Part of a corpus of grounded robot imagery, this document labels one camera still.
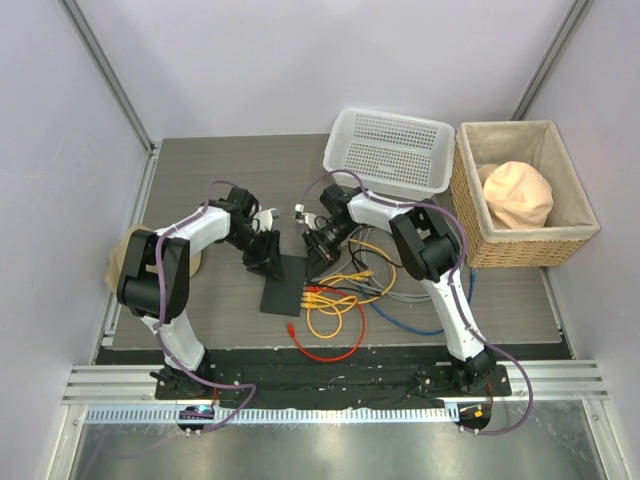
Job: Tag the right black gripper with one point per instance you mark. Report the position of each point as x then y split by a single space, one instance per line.
316 264

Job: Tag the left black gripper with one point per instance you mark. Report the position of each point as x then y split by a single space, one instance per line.
268 266

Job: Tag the black network switch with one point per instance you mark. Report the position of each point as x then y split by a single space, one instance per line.
284 297

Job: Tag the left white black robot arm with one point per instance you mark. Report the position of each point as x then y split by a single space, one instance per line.
154 283

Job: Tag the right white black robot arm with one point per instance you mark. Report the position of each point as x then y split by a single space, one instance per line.
429 252

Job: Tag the white plastic perforated basket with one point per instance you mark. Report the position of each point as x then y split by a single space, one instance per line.
392 154

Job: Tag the peach cloth hat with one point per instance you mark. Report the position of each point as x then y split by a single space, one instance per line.
517 196

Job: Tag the wicker basket with liner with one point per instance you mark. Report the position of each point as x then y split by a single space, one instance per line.
571 221

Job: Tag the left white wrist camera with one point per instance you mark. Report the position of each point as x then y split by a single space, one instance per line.
264 220

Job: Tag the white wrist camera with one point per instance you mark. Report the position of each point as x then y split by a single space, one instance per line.
264 220
303 217

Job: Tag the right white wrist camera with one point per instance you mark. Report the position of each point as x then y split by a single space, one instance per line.
303 217

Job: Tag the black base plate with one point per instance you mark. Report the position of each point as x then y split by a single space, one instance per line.
373 374

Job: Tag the aluminium rail frame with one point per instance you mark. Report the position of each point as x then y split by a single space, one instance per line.
382 415

